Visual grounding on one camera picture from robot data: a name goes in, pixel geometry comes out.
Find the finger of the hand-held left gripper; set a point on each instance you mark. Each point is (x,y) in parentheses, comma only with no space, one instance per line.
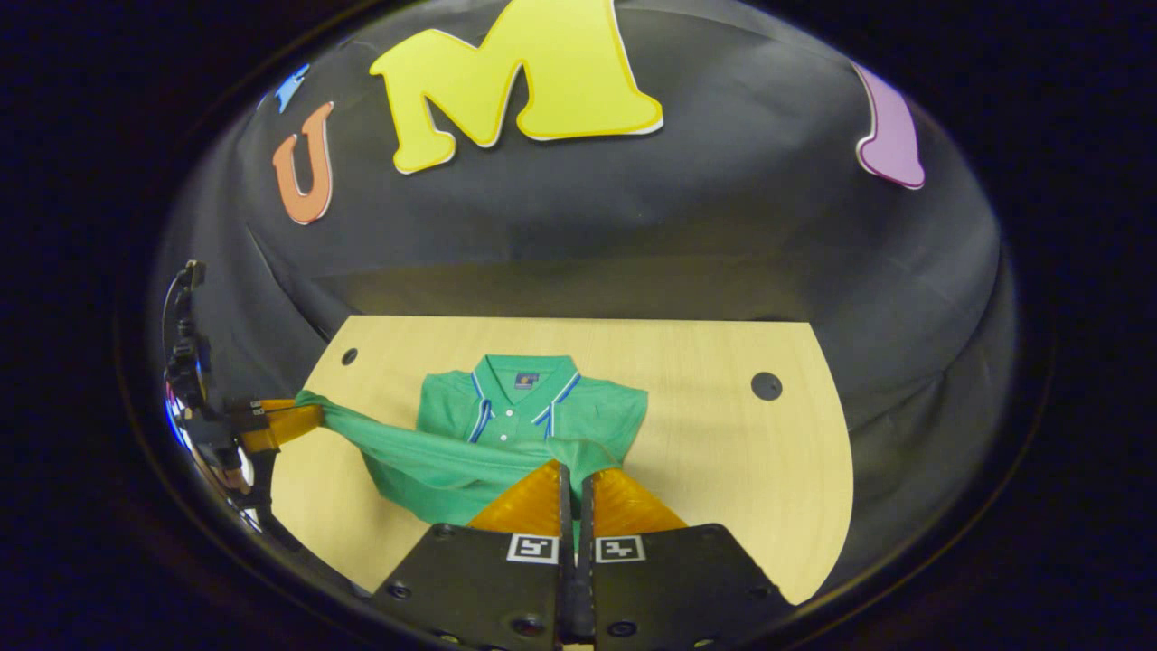
(280,427)

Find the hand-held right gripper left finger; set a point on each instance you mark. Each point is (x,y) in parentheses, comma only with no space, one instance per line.
(479,579)

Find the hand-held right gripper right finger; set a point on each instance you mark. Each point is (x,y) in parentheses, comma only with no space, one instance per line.
(669,579)

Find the green T-shirt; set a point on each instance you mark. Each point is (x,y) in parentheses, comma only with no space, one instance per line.
(434,470)

